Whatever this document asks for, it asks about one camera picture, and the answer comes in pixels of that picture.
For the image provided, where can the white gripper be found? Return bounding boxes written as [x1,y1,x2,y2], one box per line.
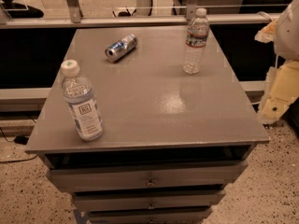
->
[254,21,299,124]

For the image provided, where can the silver blue Red Bull can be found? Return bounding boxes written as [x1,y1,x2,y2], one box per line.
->
[105,34,138,63]

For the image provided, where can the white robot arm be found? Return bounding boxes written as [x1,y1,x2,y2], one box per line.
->
[254,0,299,124]

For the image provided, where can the clear water bottle red label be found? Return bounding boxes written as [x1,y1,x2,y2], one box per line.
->
[182,8,209,75]

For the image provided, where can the grey drawer cabinet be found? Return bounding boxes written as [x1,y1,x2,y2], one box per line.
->
[24,25,271,224]

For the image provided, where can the top grey drawer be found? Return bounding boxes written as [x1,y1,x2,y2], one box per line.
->
[47,161,248,192]

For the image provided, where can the grey drawer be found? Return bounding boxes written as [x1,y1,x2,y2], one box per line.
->
[88,206,212,224]
[47,161,248,192]
[73,189,225,212]

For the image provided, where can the middle grey drawer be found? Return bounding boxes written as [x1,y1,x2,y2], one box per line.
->
[73,189,225,212]

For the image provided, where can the white labelled bottle green cap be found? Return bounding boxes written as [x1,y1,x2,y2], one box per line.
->
[61,60,103,141]

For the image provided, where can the bottom grey drawer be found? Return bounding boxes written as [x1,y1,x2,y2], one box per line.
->
[88,206,212,224]

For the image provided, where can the black chair base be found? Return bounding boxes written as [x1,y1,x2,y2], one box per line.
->
[0,0,44,19]

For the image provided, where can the white cable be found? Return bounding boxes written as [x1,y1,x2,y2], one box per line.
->
[257,10,276,23]

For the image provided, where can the grey metal rail frame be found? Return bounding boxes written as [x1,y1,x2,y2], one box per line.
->
[1,0,292,29]

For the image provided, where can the black power adapter with cable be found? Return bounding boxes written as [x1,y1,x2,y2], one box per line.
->
[0,127,36,163]

